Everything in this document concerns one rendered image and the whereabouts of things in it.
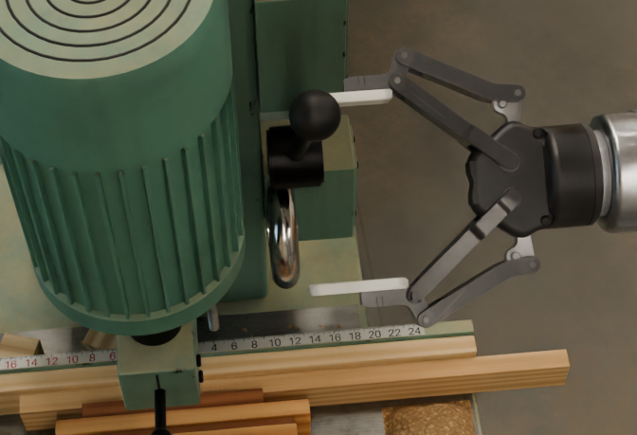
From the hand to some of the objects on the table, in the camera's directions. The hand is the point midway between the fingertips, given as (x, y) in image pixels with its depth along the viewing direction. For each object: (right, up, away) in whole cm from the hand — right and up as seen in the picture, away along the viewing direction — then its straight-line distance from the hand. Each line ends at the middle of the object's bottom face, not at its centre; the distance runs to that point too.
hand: (318, 195), depth 100 cm
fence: (-14, -18, +41) cm, 47 cm away
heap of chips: (+12, -27, +35) cm, 46 cm away
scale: (-14, -15, +37) cm, 42 cm away
